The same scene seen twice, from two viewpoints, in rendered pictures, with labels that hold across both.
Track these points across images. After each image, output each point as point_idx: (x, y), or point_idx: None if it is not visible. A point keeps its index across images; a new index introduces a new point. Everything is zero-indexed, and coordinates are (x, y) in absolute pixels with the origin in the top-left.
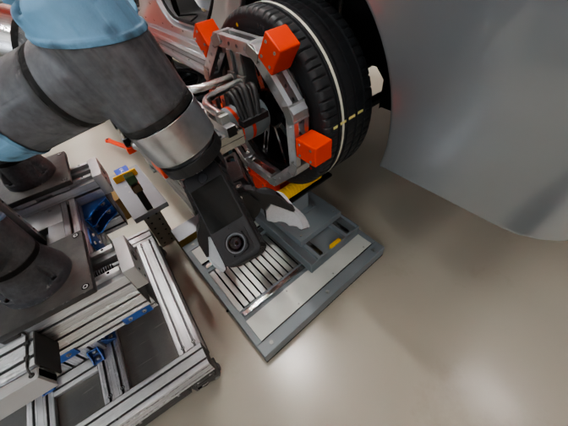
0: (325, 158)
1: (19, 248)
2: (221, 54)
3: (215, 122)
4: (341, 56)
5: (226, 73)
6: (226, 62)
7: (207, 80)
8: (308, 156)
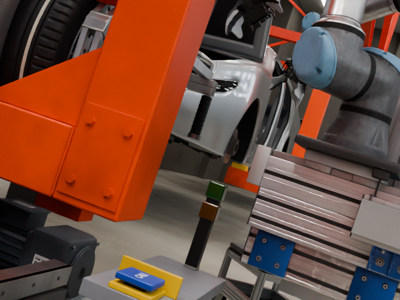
0: None
1: None
2: (113, 6)
3: (209, 69)
4: None
5: (78, 27)
6: (87, 13)
7: (105, 36)
8: None
